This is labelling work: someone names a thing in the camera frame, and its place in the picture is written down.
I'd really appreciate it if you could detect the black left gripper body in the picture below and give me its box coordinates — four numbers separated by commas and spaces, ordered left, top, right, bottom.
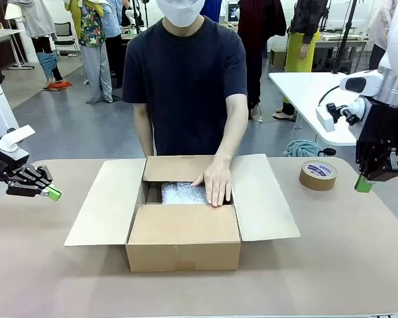
0, 146, 31, 183

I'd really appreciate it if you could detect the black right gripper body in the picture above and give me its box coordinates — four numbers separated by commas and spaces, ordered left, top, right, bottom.
356, 97, 398, 164

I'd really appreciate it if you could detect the bubble-wrapped clock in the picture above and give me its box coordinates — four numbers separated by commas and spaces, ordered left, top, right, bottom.
161, 180, 233, 207

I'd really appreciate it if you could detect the brown cardboard shipping box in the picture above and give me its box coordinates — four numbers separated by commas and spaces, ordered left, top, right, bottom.
64, 153, 302, 273

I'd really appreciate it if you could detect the person's left forearm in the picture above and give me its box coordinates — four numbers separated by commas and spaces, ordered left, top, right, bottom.
214, 94, 249, 164

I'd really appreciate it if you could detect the person's right forearm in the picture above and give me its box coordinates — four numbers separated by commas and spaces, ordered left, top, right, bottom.
133, 101, 155, 157

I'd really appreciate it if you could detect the person's left hand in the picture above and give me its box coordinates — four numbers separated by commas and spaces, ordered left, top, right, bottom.
190, 155, 234, 209

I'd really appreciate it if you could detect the brown packing tape roll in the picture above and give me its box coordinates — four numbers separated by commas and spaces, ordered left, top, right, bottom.
298, 160, 338, 191

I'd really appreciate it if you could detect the white perforated bin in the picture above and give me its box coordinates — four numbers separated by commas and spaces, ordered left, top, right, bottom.
0, 97, 20, 140

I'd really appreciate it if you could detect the teal cloth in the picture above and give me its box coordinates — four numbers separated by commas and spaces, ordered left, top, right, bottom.
283, 139, 322, 158

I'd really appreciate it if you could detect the white table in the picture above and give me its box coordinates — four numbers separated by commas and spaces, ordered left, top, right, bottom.
268, 69, 398, 147

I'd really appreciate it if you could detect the black tripod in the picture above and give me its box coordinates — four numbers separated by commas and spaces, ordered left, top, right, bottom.
330, 0, 358, 74

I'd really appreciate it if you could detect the person in light shirt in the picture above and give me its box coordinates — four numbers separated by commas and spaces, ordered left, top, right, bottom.
365, 0, 398, 71

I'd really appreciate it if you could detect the person with yellow apron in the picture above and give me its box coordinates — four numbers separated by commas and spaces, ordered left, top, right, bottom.
273, 0, 330, 123

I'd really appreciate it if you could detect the small cardboard box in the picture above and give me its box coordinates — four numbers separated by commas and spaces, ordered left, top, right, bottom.
269, 47, 288, 71

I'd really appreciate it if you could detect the grey table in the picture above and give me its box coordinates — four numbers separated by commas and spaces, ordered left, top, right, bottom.
0, 28, 36, 71

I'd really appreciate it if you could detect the person in floral shirt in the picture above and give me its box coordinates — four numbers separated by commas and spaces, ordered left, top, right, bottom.
64, 0, 114, 104

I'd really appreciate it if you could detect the black mesh chair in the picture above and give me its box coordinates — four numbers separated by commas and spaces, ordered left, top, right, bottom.
54, 21, 80, 58

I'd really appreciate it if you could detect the person in dark red clothes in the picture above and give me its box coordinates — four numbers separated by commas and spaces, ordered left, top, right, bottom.
236, 0, 288, 121

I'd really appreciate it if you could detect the person in grey hoodie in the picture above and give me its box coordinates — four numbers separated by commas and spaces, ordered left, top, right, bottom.
5, 0, 74, 91

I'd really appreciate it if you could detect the person in blue shirt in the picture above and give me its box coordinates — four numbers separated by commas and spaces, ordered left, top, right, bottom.
102, 0, 124, 89

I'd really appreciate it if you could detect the person torso navy t-shirt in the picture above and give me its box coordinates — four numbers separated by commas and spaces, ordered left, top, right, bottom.
121, 16, 249, 156

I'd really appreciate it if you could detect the white face mask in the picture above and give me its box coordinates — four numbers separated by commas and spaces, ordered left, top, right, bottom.
155, 0, 206, 28

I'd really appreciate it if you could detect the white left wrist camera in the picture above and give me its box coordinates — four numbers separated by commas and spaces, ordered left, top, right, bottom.
0, 125, 36, 162

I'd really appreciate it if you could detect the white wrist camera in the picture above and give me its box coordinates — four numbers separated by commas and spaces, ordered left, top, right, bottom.
0, 125, 36, 162
315, 97, 367, 133

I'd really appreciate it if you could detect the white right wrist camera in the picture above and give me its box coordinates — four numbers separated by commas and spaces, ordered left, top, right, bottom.
315, 97, 367, 133

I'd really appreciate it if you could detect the black camera cable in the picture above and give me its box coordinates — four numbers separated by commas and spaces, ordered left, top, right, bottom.
318, 84, 341, 107

